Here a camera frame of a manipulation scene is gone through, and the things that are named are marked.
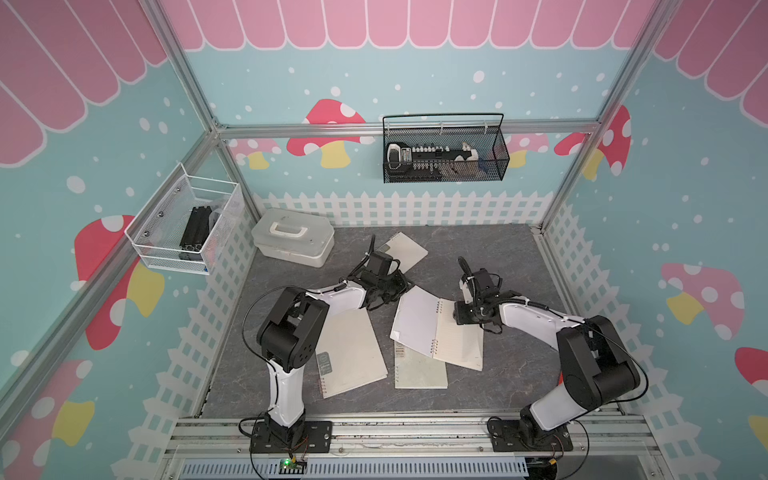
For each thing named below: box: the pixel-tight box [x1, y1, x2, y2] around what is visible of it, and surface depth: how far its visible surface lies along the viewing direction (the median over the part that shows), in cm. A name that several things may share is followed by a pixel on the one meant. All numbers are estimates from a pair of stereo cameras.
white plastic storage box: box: [251, 208, 335, 268], surface depth 107 cm
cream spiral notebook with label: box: [377, 231, 429, 274], surface depth 116 cm
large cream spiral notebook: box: [314, 307, 389, 399], surface depth 87 cm
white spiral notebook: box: [390, 285, 484, 371], surface depth 91 cm
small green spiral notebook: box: [394, 341, 448, 389], surface depth 86 cm
